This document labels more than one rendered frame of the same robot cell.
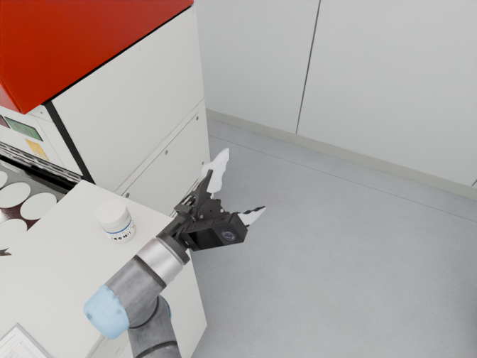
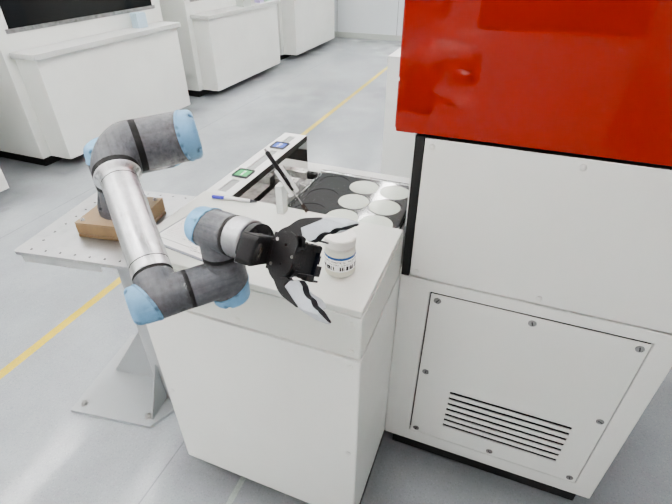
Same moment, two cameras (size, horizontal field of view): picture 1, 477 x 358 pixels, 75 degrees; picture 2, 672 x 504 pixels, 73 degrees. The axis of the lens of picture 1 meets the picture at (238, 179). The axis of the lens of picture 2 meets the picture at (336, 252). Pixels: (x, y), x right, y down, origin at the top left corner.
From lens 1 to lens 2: 64 cm
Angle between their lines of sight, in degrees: 62
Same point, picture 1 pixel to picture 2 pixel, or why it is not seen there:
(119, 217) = (332, 241)
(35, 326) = not seen: hidden behind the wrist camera
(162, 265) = (229, 229)
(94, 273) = not seen: hidden behind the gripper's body
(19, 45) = (430, 74)
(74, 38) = (491, 100)
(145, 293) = (209, 231)
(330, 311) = not seen: outside the picture
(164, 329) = (201, 280)
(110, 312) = (195, 215)
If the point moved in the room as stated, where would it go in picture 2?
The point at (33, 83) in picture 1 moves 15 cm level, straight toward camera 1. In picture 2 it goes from (419, 111) to (371, 126)
